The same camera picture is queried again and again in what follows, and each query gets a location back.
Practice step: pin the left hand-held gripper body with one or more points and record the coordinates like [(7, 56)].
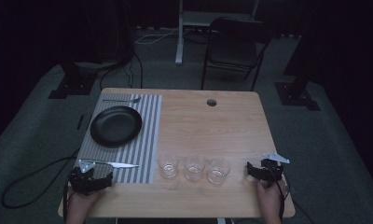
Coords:
[(82, 182)]

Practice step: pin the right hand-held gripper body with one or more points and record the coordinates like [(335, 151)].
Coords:
[(271, 171)]

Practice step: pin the person's left hand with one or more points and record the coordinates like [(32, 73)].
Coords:
[(82, 203)]

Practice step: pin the person's right hand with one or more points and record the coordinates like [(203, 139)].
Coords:
[(268, 199)]

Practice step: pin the silver table knife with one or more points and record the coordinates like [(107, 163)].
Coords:
[(116, 164)]

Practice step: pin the clear drinking glass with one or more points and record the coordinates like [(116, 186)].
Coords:
[(194, 168), (218, 171), (168, 165)]

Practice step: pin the grey striped placemat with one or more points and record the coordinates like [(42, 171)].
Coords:
[(128, 146)]

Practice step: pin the black round plate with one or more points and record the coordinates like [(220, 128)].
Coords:
[(116, 126)]

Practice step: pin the silver fork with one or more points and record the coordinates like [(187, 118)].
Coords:
[(122, 100)]

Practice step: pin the black stand base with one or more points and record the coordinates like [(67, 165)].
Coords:
[(296, 96), (72, 85)]

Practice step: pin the black folding chair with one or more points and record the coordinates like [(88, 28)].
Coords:
[(236, 53)]

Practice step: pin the white metal desk frame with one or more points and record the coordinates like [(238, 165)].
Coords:
[(181, 34)]

